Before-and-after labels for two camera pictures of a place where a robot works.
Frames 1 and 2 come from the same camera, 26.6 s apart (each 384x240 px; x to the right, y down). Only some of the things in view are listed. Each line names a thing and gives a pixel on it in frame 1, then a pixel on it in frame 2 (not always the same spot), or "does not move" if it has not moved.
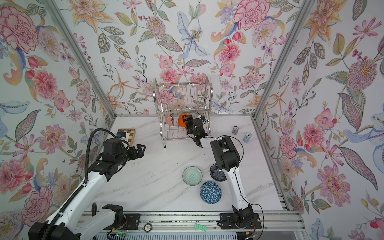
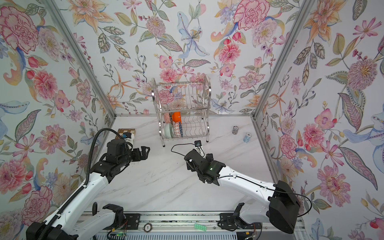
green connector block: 200,227 does not move
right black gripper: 188,125 → 210,159
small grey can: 235,130 does not move
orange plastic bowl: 180,121 → 176,117
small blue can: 247,137 does not move
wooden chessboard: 131,133 does not move
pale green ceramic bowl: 192,175 → 168,131
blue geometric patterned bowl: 210,192 → 178,129
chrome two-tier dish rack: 175,102 does not move
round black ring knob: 148,227 does not move
